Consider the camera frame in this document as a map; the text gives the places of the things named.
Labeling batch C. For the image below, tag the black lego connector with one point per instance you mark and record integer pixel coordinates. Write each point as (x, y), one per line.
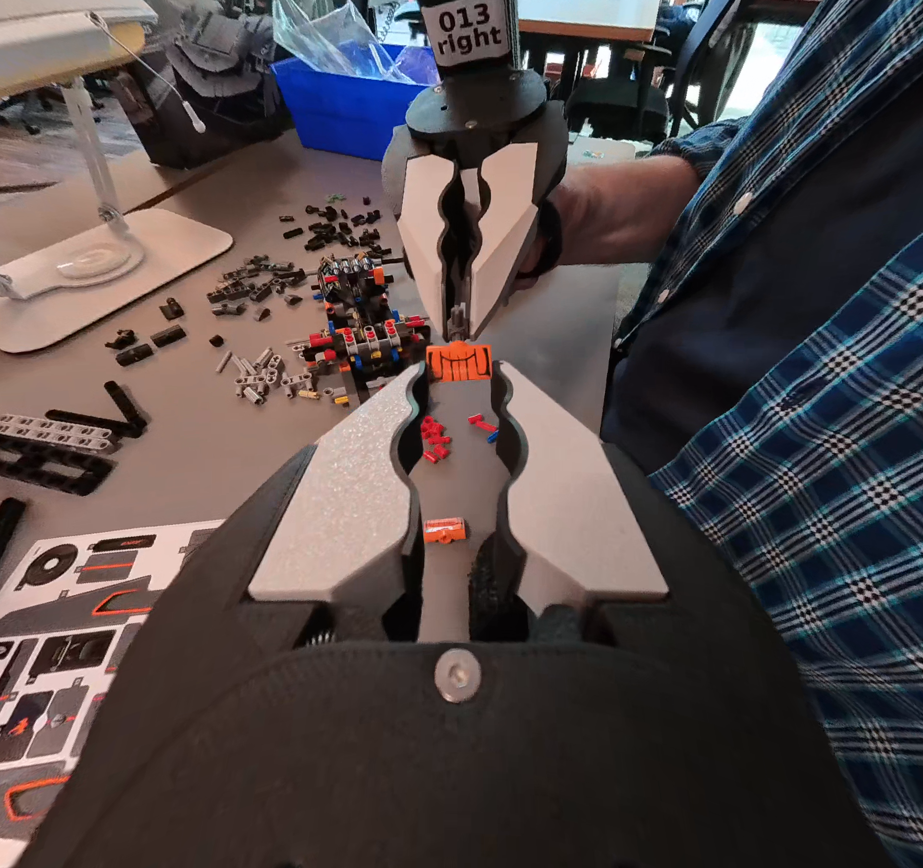
(121, 339)
(171, 308)
(168, 337)
(134, 355)

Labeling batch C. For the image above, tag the person in plaid shirt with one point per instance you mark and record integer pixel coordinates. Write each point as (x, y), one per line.
(829, 522)

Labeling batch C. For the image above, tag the orange lego seat panel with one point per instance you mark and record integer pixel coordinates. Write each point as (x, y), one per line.
(443, 530)
(458, 365)

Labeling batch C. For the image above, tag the dark grey lego model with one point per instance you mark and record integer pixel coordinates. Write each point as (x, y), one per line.
(216, 32)

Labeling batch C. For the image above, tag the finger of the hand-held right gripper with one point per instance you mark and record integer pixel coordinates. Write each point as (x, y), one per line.
(422, 219)
(512, 212)

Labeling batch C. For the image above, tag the pile of light grey connectors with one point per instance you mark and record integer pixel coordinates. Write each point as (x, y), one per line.
(263, 378)

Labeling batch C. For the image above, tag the person's right forearm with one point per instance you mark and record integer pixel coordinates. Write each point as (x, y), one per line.
(634, 212)

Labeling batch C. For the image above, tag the black angled lego beam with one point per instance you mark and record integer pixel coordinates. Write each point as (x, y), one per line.
(126, 406)

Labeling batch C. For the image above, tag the person's right hand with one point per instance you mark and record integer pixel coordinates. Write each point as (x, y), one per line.
(577, 219)

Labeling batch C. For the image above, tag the black straight lego beam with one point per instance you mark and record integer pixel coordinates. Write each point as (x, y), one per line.
(10, 522)

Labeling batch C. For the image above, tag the pile of black lego pins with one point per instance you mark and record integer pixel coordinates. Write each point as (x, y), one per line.
(324, 230)

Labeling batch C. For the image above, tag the light grey lego beam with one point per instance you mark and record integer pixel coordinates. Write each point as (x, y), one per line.
(58, 432)

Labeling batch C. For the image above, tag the lego chassis assembly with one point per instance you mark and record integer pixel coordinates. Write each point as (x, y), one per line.
(360, 342)

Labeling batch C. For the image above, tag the pile of dark grey connectors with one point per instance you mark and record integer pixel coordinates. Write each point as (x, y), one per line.
(252, 284)

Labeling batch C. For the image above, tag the black lego frame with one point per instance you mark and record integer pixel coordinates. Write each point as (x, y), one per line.
(86, 471)

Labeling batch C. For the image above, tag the grey lego pin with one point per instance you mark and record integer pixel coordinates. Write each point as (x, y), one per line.
(457, 324)

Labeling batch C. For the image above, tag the clear plastic bag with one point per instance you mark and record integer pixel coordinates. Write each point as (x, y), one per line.
(324, 32)

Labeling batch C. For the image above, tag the pile of red lego pins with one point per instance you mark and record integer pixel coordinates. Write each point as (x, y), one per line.
(435, 435)

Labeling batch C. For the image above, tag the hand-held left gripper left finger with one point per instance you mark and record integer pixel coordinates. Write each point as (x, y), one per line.
(339, 515)

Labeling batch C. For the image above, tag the dark navy undershirt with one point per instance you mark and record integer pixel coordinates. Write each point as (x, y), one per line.
(757, 306)

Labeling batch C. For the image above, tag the sticker sheet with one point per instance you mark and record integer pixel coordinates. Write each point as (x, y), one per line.
(65, 630)

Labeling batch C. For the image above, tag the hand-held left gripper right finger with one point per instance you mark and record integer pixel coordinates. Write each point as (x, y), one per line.
(577, 522)

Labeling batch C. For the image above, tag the black office chair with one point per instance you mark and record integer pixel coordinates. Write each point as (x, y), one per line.
(620, 100)

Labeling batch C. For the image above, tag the blue plastic bin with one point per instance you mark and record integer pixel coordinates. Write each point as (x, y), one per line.
(339, 111)

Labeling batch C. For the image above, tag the wooden table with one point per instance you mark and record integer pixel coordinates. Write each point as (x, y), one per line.
(584, 21)

